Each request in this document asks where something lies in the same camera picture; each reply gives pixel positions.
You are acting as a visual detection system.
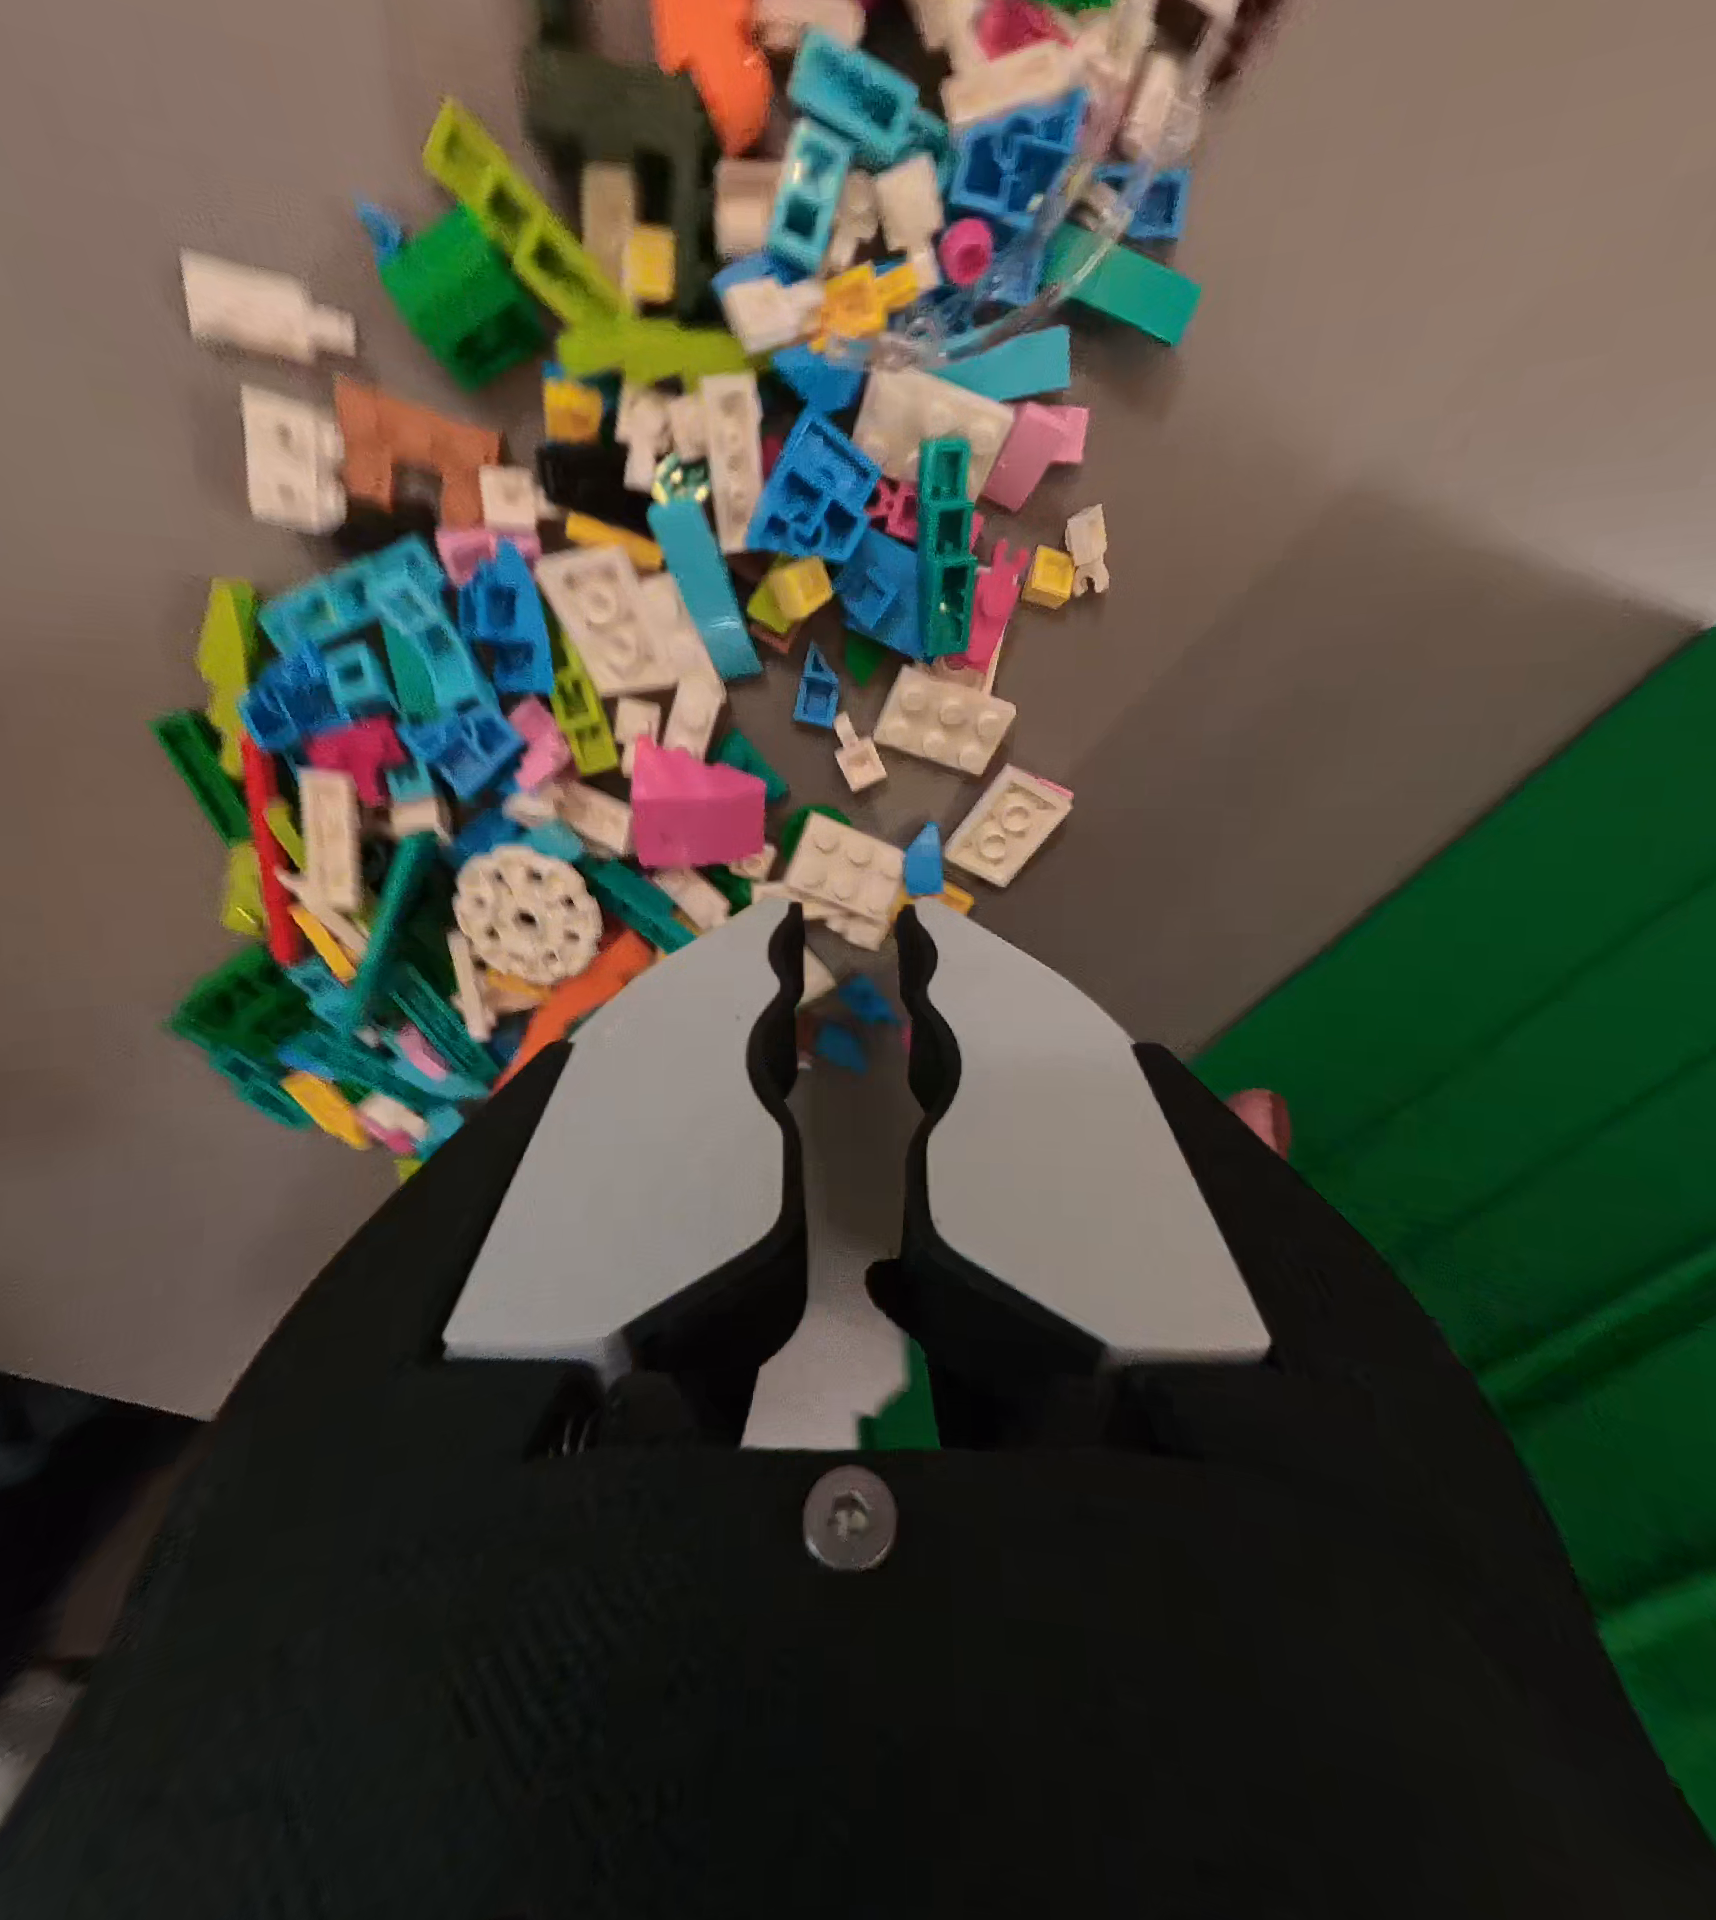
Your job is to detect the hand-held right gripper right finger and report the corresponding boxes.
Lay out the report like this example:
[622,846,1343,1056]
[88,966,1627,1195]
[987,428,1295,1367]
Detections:
[862,904,1274,1451]

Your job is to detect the stacked green plastic trays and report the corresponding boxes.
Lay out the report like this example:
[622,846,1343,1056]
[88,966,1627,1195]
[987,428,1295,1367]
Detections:
[857,626,1716,1920]

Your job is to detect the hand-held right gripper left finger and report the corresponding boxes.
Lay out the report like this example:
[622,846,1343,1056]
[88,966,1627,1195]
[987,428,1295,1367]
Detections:
[439,904,812,1451]

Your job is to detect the pile of lego pieces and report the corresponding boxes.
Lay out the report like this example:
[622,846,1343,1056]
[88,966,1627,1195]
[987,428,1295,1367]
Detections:
[149,0,1208,1165]

